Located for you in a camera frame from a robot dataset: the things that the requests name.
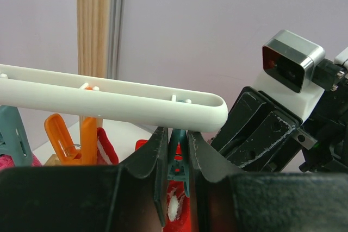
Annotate pink towel sock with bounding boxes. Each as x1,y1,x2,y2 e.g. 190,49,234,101
1,154,42,171

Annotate white clip hanger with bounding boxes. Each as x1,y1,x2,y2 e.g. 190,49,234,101
1,65,228,133

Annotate wooden clothes rack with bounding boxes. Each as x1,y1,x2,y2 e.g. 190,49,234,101
44,0,111,166

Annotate red plastic tray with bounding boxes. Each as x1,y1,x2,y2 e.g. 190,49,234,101
134,139,183,162

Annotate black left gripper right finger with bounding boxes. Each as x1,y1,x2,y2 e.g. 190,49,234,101
188,131,347,231

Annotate orange clothes peg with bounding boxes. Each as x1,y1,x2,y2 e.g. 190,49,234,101
44,114,97,165

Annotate red patterned sock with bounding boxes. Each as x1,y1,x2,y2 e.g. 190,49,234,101
97,127,119,165
162,180,191,232

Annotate teal middle clothes peg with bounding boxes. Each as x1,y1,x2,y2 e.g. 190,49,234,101
1,105,33,166

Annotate teal end clothes peg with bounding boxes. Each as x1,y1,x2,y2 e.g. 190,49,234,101
167,129,190,197

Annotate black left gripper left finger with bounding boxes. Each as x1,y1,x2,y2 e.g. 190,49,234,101
1,127,168,231

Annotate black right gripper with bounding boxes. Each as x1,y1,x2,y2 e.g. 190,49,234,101
211,59,347,173

